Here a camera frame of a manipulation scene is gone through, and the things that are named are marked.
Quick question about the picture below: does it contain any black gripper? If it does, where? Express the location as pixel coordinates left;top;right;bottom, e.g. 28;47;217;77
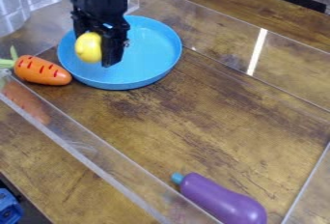
71;0;129;68

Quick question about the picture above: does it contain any yellow toy lemon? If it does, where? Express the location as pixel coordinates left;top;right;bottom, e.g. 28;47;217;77
75;32;101;63

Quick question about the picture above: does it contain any blue round tray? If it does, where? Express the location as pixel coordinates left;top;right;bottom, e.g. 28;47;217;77
56;15;181;90

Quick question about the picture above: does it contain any orange toy carrot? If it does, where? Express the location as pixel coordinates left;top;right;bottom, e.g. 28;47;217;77
0;47;72;86

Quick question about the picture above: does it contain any blue object at corner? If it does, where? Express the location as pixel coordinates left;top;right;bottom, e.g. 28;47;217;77
0;188;22;224

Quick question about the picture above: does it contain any purple toy eggplant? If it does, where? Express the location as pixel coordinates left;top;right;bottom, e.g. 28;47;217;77
171;173;267;224

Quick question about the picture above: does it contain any clear acrylic enclosure wall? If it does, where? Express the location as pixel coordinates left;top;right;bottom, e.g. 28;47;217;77
0;0;330;224

